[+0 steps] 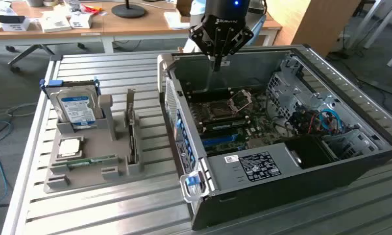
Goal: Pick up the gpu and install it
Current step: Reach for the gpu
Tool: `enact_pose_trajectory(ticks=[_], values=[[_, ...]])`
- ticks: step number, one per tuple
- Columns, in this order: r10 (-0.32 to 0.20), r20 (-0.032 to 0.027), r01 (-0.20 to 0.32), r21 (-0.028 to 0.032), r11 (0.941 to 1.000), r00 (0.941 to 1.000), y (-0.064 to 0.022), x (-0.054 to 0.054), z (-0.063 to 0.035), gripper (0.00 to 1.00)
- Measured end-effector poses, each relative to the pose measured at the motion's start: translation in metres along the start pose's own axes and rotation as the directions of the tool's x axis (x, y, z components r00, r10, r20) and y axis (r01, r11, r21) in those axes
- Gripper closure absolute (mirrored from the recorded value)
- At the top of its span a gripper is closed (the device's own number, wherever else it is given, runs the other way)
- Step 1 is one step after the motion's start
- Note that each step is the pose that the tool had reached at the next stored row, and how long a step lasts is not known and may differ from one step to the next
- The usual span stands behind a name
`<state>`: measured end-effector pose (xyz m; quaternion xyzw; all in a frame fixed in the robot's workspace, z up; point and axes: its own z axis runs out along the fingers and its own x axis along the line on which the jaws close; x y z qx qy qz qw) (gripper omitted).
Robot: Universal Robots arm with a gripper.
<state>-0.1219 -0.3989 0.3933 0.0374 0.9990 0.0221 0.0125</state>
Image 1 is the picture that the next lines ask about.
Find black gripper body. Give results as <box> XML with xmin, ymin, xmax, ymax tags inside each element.
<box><xmin>202</xmin><ymin>0</ymin><xmax>251</xmax><ymax>50</ymax></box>

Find Nvidia graphics card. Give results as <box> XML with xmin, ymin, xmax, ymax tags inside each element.
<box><xmin>125</xmin><ymin>88</ymin><xmax>142</xmax><ymax>165</ymax></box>

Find white paper stack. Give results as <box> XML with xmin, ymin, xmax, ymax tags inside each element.
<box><xmin>163</xmin><ymin>11</ymin><xmax>193</xmax><ymax>30</ymax></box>

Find metal socket cover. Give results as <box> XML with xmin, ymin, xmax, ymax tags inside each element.
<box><xmin>229</xmin><ymin>89</ymin><xmax>254</xmax><ymax>111</ymax></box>

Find black round lamp base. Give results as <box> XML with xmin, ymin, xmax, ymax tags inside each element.
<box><xmin>111</xmin><ymin>0</ymin><xmax>149</xmax><ymax>19</ymax></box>

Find wooden cabinet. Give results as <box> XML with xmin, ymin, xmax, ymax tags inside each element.
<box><xmin>265</xmin><ymin>0</ymin><xmax>362</xmax><ymax>57</ymax></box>

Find CPU socket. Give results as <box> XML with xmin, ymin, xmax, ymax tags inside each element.
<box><xmin>209</xmin><ymin>100</ymin><xmax>237</xmax><ymax>117</ymax></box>

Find metal drive cage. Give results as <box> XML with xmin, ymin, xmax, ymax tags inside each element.
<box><xmin>266</xmin><ymin>52</ymin><xmax>347</xmax><ymax>123</ymax></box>

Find long black heatsink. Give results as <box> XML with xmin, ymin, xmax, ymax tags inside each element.
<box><xmin>205</xmin><ymin>119</ymin><xmax>247</xmax><ymax>132</ymax></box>

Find red plastic item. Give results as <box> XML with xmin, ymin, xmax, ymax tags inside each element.
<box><xmin>85</xmin><ymin>4</ymin><xmax>105</xmax><ymax>15</ymax></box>

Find green Dell motherboard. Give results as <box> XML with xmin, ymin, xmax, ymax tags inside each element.
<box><xmin>189</xmin><ymin>94</ymin><xmax>282</xmax><ymax>157</ymax></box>

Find white printed box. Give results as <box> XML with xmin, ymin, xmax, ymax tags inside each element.
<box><xmin>69</xmin><ymin>11</ymin><xmax>95</xmax><ymax>29</ymax></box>

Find blue expansion slot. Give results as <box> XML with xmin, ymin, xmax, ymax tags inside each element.
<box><xmin>201</xmin><ymin>134</ymin><xmax>235</xmax><ymax>149</ymax></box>

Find clear plastic bag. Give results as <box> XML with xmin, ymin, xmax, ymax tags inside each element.
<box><xmin>63</xmin><ymin>0</ymin><xmax>83</xmax><ymax>13</ymax></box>

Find flat white box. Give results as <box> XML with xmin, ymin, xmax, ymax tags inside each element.
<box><xmin>39</xmin><ymin>13</ymin><xmax>74</xmax><ymax>34</ymax></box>

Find hard disk with blue caddy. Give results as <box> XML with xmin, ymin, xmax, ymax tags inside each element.
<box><xmin>40</xmin><ymin>77</ymin><xmax>106</xmax><ymax>129</ymax></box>

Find grey power supply unit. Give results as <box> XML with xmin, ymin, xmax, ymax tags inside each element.
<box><xmin>206</xmin><ymin>143</ymin><xmax>303</xmax><ymax>191</ymax></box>

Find grey disk bay trays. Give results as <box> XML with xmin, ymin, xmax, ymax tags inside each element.
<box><xmin>321</xmin><ymin>129</ymin><xmax>381</xmax><ymax>160</ymax></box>

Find grey parts rack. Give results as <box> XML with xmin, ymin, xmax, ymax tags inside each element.
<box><xmin>44</xmin><ymin>94</ymin><xmax>150</xmax><ymax>194</ymax></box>

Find black and white box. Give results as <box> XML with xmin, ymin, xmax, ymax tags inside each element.
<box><xmin>0</xmin><ymin>15</ymin><xmax>32</xmax><ymax>32</ymax></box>

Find silver CPU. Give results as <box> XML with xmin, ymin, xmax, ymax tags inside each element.
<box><xmin>58</xmin><ymin>139</ymin><xmax>85</xmax><ymax>157</ymax></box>

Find green RAM stick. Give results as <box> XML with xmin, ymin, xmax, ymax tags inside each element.
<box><xmin>67</xmin><ymin>155</ymin><xmax>119</xmax><ymax>169</ymax></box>

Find white papers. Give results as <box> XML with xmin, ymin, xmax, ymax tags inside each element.
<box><xmin>0</xmin><ymin>0</ymin><xmax>19</xmax><ymax>17</ymax></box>

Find open black PC case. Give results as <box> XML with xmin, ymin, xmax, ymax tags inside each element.
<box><xmin>157</xmin><ymin>44</ymin><xmax>392</xmax><ymax>231</ymax></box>

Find wooden desk white frame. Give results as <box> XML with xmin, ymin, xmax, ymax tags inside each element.
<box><xmin>0</xmin><ymin>0</ymin><xmax>285</xmax><ymax>53</ymax></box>

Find blue wire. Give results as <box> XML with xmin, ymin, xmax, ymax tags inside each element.
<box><xmin>317</xmin><ymin>109</ymin><xmax>346</xmax><ymax>135</ymax></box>

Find white frame table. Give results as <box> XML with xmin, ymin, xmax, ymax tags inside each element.
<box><xmin>345</xmin><ymin>0</ymin><xmax>392</xmax><ymax>68</ymax></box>

